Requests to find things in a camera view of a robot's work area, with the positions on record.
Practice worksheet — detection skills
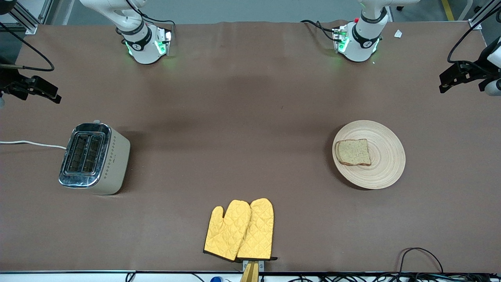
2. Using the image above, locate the round wooden plate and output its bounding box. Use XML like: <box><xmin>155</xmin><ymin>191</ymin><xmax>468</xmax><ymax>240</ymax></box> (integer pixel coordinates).
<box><xmin>332</xmin><ymin>120</ymin><xmax>406</xmax><ymax>190</ymax></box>

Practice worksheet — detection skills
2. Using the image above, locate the brown bread toast slice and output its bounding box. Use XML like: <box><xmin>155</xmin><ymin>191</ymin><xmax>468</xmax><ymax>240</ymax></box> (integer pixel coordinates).
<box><xmin>335</xmin><ymin>139</ymin><xmax>372</xmax><ymax>166</ymax></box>

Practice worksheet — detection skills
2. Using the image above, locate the beige and chrome toaster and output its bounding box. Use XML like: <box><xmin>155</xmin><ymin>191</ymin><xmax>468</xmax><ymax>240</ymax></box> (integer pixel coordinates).
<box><xmin>59</xmin><ymin>121</ymin><xmax>131</xmax><ymax>195</ymax></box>

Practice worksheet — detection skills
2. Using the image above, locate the brown table mat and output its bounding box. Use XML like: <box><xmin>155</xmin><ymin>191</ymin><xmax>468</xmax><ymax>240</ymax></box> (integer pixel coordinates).
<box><xmin>0</xmin><ymin>20</ymin><xmax>501</xmax><ymax>273</ymax></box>

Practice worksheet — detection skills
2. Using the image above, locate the yellow quilted oven mitt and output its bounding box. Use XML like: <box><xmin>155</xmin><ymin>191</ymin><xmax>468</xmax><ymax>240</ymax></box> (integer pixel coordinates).
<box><xmin>236</xmin><ymin>198</ymin><xmax>278</xmax><ymax>261</ymax></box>
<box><xmin>204</xmin><ymin>200</ymin><xmax>252</xmax><ymax>262</ymax></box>

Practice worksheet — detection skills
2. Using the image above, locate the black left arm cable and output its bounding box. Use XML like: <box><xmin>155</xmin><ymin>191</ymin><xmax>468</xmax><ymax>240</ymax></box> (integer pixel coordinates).
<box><xmin>447</xmin><ymin>8</ymin><xmax>501</xmax><ymax>64</ymax></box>

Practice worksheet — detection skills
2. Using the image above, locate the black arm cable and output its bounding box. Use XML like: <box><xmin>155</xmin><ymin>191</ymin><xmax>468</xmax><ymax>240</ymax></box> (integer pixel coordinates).
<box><xmin>447</xmin><ymin>8</ymin><xmax>501</xmax><ymax>64</ymax></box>
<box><xmin>0</xmin><ymin>22</ymin><xmax>55</xmax><ymax>72</ymax></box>

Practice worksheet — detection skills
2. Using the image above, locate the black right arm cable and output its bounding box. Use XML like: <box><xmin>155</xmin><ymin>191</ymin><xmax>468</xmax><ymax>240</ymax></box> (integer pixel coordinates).
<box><xmin>0</xmin><ymin>22</ymin><xmax>55</xmax><ymax>72</ymax></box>

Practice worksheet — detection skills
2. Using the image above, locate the white toaster power cable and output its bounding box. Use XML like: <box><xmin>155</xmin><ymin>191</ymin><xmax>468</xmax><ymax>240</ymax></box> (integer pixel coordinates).
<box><xmin>0</xmin><ymin>140</ymin><xmax>67</xmax><ymax>150</ymax></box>

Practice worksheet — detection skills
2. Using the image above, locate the black right base cable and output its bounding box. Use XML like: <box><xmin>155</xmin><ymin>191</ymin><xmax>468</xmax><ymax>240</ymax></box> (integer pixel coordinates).
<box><xmin>139</xmin><ymin>15</ymin><xmax>176</xmax><ymax>30</ymax></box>

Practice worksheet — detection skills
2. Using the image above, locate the black base cable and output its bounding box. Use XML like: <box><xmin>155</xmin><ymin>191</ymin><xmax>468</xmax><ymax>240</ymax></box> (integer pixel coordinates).
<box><xmin>139</xmin><ymin>15</ymin><xmax>176</xmax><ymax>30</ymax></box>
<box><xmin>300</xmin><ymin>20</ymin><xmax>338</xmax><ymax>43</ymax></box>

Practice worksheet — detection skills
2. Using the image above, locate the black left base cable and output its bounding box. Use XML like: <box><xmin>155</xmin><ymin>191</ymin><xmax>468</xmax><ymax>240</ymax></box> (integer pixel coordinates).
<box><xmin>300</xmin><ymin>20</ymin><xmax>338</xmax><ymax>43</ymax></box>

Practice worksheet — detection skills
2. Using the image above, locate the black looped cable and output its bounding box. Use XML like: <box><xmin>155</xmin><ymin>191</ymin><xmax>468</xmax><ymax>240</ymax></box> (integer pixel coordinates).
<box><xmin>398</xmin><ymin>247</ymin><xmax>444</xmax><ymax>275</ymax></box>

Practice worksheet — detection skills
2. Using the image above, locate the wooden block with metal bracket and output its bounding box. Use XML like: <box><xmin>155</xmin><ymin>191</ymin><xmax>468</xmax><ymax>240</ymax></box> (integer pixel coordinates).
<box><xmin>240</xmin><ymin>259</ymin><xmax>265</xmax><ymax>282</ymax></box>

